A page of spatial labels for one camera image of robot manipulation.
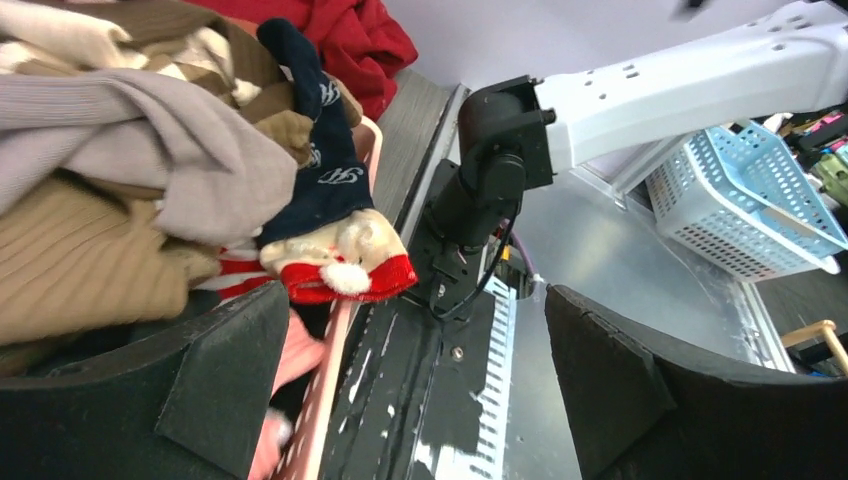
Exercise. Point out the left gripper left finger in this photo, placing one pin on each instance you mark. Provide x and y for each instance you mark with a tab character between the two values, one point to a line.
185	403

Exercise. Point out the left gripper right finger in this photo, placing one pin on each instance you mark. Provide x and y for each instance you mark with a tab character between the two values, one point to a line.
642	404

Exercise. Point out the navy blue sock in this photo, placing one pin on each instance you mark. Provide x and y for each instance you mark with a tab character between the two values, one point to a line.
329	243

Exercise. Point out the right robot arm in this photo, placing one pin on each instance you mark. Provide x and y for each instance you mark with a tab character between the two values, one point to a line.
518	134

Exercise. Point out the pink plastic basket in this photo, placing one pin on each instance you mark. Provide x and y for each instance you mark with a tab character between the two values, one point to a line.
302	459

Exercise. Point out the tan ribbed sock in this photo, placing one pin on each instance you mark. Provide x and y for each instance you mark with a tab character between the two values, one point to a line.
74	259

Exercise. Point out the light blue plastic basket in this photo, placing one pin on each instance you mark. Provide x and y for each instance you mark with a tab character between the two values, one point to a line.
741	201

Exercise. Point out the grey beige sock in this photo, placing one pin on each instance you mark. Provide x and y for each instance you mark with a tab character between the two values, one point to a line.
220	178

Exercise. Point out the red cloth on table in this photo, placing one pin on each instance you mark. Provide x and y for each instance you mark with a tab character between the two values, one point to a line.
358	41

